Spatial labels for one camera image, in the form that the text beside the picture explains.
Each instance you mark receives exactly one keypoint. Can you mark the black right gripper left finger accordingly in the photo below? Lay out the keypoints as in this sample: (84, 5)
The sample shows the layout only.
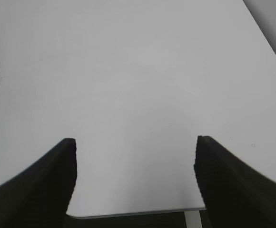
(39, 196)

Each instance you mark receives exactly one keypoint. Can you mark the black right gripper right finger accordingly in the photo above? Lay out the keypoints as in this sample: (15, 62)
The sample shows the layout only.
(235, 195)

